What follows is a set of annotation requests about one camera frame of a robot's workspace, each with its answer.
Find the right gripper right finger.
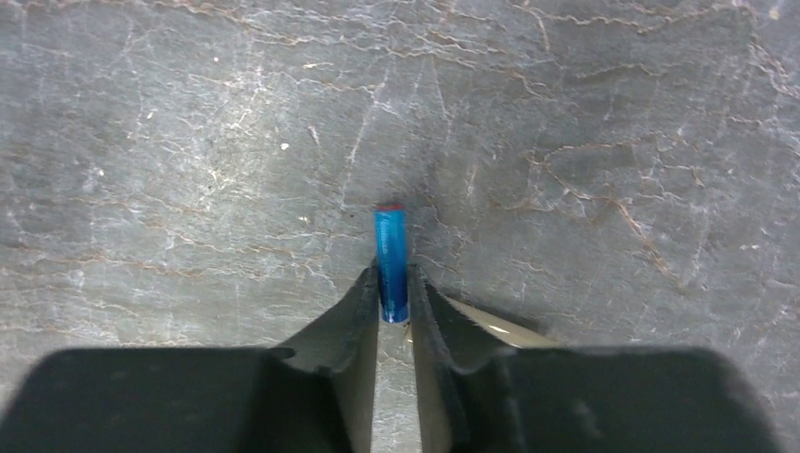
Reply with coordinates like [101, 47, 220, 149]
[408, 265, 780, 452]

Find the beige battery cover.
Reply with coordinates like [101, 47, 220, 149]
[439, 295, 558, 350]

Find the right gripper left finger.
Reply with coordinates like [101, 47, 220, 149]
[1, 266, 379, 452]

